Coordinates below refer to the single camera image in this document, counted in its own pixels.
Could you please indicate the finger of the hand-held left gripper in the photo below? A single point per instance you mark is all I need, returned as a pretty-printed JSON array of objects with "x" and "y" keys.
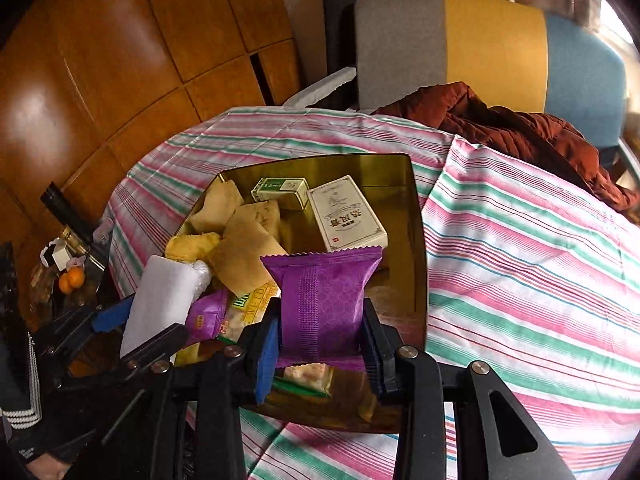
[
  {"x": 155, "y": 342},
  {"x": 112, "y": 317}
]

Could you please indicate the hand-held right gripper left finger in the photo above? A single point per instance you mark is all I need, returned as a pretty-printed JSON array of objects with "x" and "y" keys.
[{"x": 267, "y": 355}]

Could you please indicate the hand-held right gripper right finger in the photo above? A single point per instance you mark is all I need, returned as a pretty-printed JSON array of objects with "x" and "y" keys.
[{"x": 372, "y": 355}]

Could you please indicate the pale nougat snack packet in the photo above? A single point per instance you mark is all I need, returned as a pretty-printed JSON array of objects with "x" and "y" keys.
[{"x": 305, "y": 377}]

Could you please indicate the white tissue packet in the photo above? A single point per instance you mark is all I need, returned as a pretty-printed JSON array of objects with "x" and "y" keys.
[{"x": 160, "y": 295}]

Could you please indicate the purple snack packet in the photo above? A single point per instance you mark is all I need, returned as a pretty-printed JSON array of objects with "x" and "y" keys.
[
  {"x": 207, "y": 315},
  {"x": 320, "y": 305}
]

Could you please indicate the clear plastic packet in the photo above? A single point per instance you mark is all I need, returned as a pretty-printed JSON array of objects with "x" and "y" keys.
[{"x": 202, "y": 275}]

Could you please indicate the gold metal tin box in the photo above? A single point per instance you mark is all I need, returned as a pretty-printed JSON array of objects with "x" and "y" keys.
[{"x": 400, "y": 260}]

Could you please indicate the tan snack packet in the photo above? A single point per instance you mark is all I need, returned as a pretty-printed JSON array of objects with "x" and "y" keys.
[
  {"x": 247, "y": 255},
  {"x": 260, "y": 215},
  {"x": 217, "y": 205}
]

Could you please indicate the yellow snack packet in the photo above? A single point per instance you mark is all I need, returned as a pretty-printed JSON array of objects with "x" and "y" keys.
[{"x": 192, "y": 247}]

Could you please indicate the white carton box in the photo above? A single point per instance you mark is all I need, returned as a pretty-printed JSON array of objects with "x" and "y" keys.
[{"x": 347, "y": 215}]

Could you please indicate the small green box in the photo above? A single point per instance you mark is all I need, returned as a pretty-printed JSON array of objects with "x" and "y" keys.
[{"x": 280, "y": 192}]

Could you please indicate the person's left forearm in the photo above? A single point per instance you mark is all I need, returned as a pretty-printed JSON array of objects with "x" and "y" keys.
[{"x": 20, "y": 440}]

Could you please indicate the small orange fruit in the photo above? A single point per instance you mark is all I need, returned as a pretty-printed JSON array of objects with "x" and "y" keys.
[
  {"x": 64, "y": 285},
  {"x": 76, "y": 276}
]

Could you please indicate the small white paper carton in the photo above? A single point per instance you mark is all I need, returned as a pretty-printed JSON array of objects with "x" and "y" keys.
[{"x": 55, "y": 255}]

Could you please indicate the dark cylindrical object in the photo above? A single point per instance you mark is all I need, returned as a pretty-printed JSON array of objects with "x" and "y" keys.
[{"x": 65, "y": 215}]

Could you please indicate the striped pink green tablecloth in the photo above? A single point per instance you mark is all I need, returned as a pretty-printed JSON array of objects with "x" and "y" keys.
[{"x": 525, "y": 285}]

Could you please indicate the wooden wardrobe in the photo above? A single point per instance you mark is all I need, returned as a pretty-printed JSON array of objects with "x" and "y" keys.
[{"x": 125, "y": 60}]

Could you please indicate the rust brown padded jacket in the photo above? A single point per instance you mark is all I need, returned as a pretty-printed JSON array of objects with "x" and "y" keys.
[{"x": 525, "y": 135}]

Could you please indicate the grey yellow blue chair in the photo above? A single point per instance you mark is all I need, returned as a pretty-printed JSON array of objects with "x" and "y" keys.
[{"x": 400, "y": 45}]

